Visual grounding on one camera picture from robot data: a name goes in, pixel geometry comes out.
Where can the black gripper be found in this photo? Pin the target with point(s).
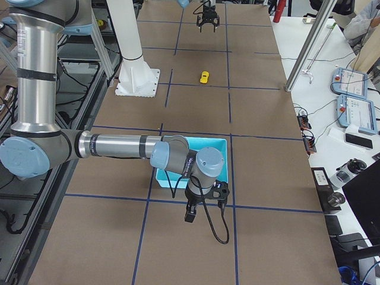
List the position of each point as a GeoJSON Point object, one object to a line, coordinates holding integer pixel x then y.
{"type": "Point", "coordinates": [209, 15]}
{"type": "Point", "coordinates": [193, 197]}

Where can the yellow beetle toy car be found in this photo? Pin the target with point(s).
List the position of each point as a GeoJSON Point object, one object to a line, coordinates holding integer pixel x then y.
{"type": "Point", "coordinates": [204, 77]}

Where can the teal plastic storage bin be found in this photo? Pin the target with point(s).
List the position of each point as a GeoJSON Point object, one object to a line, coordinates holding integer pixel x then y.
{"type": "Point", "coordinates": [178, 157]}

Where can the red cylinder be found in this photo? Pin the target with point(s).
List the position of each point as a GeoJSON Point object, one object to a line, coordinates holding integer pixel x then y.
{"type": "Point", "coordinates": [279, 10]}

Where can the long reach grabber stick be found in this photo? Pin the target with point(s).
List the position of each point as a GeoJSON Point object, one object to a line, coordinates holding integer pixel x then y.
{"type": "Point", "coordinates": [307, 70]}

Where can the far teach pendant tablet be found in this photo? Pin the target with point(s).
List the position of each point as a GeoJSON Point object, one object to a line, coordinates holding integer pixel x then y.
{"type": "Point", "coordinates": [349, 82]}

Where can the teach pendant tablet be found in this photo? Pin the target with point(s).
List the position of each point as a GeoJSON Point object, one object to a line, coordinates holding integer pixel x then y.
{"type": "Point", "coordinates": [349, 82]}
{"type": "Point", "coordinates": [356, 111]}

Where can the near teach pendant tablet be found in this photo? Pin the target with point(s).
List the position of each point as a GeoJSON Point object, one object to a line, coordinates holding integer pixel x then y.
{"type": "Point", "coordinates": [356, 111]}

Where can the black smartphone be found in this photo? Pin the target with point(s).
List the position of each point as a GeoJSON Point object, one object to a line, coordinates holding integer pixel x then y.
{"type": "Point", "coordinates": [359, 141]}

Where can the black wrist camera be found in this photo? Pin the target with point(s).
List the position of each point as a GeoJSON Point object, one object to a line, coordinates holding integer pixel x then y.
{"type": "Point", "coordinates": [220, 192]}

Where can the white camera stand post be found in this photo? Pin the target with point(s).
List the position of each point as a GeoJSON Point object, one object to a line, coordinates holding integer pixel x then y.
{"type": "Point", "coordinates": [136, 78]}

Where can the aluminium frame post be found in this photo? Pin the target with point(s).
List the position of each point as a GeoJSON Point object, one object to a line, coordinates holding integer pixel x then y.
{"type": "Point", "coordinates": [315, 31]}

